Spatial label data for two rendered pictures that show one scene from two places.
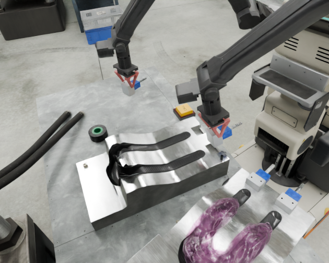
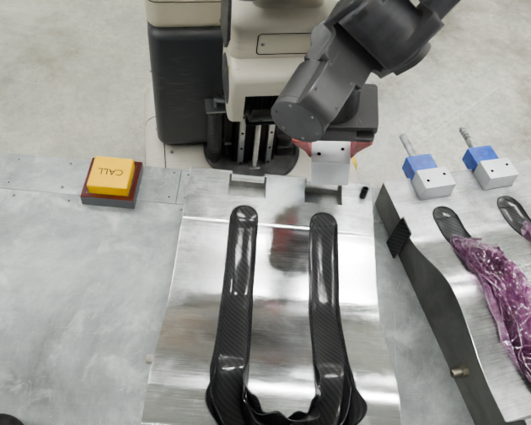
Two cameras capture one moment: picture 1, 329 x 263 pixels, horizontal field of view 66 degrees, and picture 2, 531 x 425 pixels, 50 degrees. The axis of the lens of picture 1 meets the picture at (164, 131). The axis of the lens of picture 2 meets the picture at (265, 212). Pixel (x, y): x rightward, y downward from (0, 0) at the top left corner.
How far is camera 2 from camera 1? 0.64 m
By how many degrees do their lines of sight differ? 47
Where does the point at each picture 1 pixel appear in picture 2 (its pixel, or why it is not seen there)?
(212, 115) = (355, 114)
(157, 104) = (13, 223)
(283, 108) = (284, 26)
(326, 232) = not seen: hidden behind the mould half
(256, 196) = (458, 203)
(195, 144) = (289, 215)
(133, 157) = (277, 369)
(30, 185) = not seen: outside the picture
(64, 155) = not seen: outside the picture
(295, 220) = (525, 185)
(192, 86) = (345, 69)
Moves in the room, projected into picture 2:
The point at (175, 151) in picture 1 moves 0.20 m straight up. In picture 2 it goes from (281, 268) to (303, 165)
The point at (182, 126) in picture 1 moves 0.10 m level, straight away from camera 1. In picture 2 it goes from (207, 206) to (147, 174)
